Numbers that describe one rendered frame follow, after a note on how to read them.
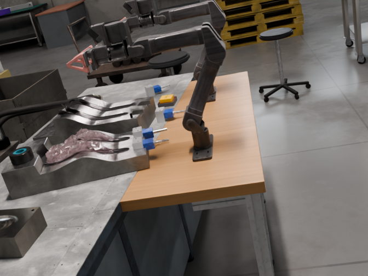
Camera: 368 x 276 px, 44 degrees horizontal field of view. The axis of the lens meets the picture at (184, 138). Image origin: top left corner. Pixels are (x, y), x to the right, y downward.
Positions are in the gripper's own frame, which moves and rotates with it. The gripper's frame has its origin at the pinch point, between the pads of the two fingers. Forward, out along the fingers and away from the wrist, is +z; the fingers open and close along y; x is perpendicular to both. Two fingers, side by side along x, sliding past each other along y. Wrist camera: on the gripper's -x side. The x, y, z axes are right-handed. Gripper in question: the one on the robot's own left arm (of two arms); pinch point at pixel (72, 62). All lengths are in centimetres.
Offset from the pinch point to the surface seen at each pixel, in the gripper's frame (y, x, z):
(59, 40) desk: -818, 101, 332
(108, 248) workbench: 36, 53, -6
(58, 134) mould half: -23.9, 33.7, 25.6
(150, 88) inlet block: -74, 36, -7
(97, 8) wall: -970, 67, 276
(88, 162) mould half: 13.1, 32.5, 0.9
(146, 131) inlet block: -8.1, 33.3, -16.5
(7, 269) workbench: 58, 40, 14
